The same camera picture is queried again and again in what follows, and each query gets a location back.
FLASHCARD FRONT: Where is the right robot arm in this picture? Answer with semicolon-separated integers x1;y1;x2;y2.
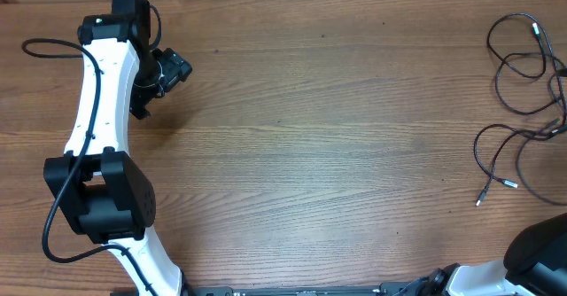
418;214;566;296

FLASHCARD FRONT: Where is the black USB cable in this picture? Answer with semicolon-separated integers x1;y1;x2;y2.
472;12;567;190
493;69;567;207
475;51;567;207

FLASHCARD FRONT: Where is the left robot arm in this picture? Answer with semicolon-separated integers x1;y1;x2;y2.
42;0;192;295

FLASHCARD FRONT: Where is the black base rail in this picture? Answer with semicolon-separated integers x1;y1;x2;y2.
181;282;419;296

